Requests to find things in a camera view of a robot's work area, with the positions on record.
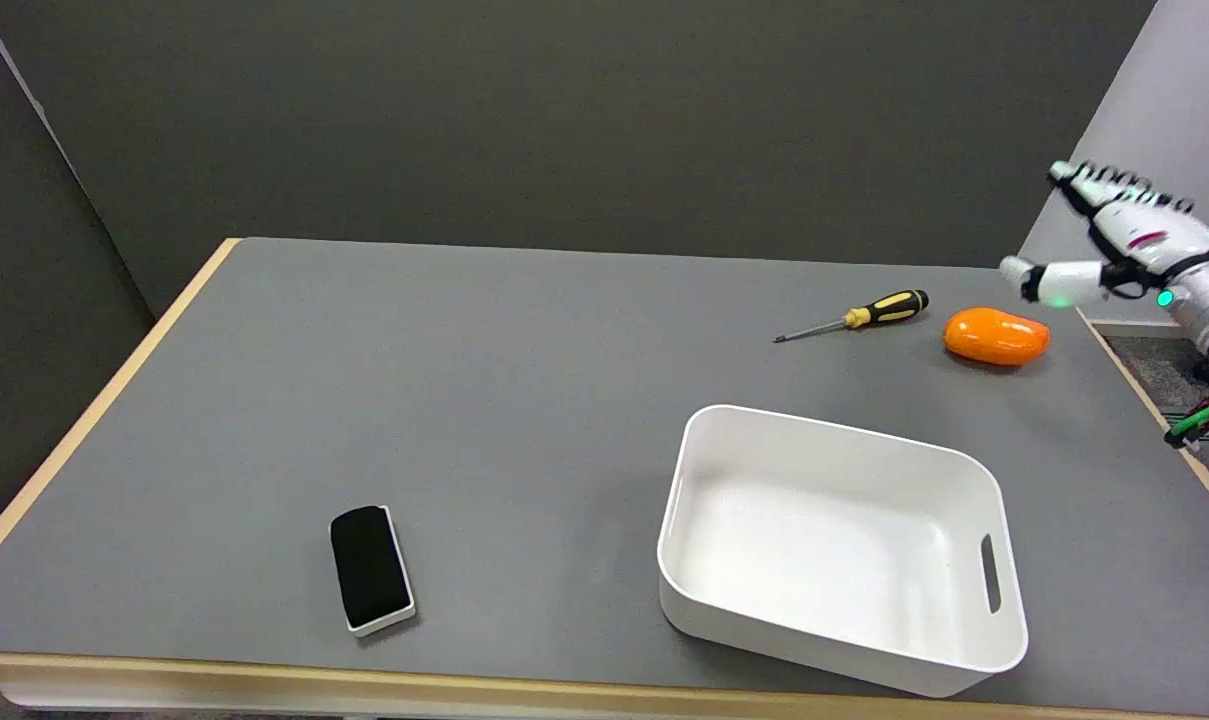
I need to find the white plastic bin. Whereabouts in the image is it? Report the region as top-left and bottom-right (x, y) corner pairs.
(657, 404), (1030, 699)

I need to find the black white board eraser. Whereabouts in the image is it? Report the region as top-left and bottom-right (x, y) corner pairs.
(329, 504), (417, 638)

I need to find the yellow black handled screwdriver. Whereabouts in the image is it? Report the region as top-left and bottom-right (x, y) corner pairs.
(773, 289), (931, 344)

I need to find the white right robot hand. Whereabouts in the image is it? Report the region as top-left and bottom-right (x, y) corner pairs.
(998, 160), (1209, 310)

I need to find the orange mango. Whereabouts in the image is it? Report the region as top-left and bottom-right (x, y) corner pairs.
(943, 307), (1051, 367)

